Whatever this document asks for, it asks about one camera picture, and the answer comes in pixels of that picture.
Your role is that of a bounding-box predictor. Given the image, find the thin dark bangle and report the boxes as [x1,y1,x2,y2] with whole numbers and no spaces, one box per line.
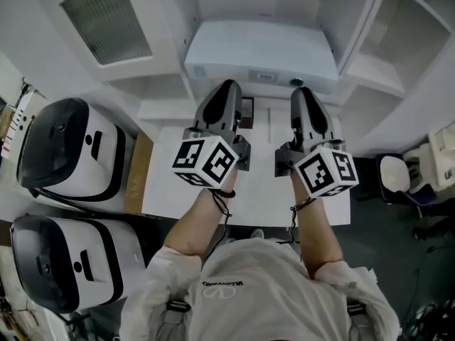
[288,197,314,244]

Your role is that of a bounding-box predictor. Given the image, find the brown cardboard box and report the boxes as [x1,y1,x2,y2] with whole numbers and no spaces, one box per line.
[122,129,156,215]

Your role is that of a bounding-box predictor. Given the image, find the white and black robot pod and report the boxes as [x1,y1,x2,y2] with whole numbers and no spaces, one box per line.
[16,97,127,202]
[10,214,146,315]

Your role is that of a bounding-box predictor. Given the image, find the dark blue chair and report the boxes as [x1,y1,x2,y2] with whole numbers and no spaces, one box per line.
[357,153,438,220]

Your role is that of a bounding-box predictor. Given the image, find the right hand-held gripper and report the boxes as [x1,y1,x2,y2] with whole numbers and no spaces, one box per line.
[274,86,359,198]

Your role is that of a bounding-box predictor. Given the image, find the small black box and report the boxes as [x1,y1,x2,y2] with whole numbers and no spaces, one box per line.
[241,97,255,129]

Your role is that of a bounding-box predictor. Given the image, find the large white box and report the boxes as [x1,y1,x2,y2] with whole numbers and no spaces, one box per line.
[183,21,338,95]

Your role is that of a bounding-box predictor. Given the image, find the person's left forearm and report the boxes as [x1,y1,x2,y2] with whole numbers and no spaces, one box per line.
[164,170,239,259]

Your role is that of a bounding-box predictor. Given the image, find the black cord bracelet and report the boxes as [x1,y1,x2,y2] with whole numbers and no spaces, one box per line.
[202,190,232,262]

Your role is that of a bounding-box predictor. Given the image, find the grey backpack strap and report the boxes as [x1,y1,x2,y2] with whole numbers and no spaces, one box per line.
[346,298,374,341]
[156,298,193,341]

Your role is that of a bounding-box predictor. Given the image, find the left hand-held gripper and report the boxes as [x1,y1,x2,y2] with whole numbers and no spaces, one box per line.
[171,79,252,188]

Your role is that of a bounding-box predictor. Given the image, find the white chair cushion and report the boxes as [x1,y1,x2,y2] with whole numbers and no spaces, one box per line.
[379,154,410,193]

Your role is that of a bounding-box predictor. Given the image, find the white ornate vanity table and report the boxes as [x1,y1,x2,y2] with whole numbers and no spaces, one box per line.
[403,119,455,195]

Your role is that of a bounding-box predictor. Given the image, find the white cabinet desk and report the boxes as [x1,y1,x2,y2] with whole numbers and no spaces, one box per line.
[141,96,352,227]

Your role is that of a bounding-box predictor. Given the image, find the white sweatshirt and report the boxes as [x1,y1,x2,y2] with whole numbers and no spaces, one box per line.
[120,239,402,341]

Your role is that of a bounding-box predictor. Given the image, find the white panel with black buttons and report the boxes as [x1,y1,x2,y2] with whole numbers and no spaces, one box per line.
[0,90,38,159]

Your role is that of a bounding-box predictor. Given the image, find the person's right forearm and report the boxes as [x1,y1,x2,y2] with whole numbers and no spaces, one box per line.
[290,170,346,280]

